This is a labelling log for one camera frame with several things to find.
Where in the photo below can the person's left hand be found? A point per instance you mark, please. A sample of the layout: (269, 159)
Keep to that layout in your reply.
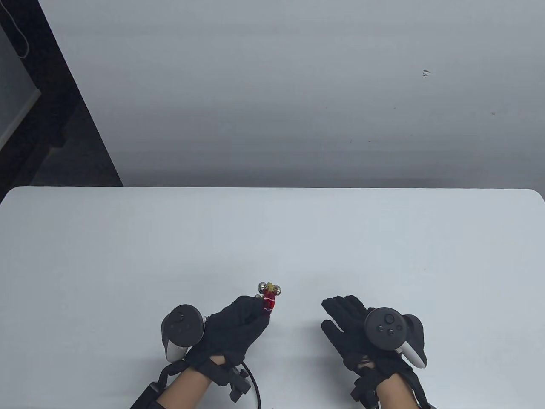
(232, 328)

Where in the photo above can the person's right hand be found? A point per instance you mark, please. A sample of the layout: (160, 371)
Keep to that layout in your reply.
(347, 324)

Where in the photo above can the red handbell with silver bells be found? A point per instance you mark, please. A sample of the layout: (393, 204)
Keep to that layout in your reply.
(268, 301)

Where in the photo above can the person's left forearm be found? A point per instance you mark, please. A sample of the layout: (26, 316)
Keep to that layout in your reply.
(185, 390)

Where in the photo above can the person's right forearm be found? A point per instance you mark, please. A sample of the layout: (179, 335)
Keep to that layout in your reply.
(394, 394)

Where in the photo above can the pale grey cabinet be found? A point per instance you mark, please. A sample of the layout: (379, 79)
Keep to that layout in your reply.
(12, 85)

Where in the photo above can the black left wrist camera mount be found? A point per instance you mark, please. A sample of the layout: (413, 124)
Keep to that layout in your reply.
(236, 381)

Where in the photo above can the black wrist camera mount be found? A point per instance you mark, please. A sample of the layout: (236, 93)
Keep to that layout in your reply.
(419, 390)
(236, 381)

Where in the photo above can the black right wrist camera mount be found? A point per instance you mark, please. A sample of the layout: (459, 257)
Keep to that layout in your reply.
(419, 390)

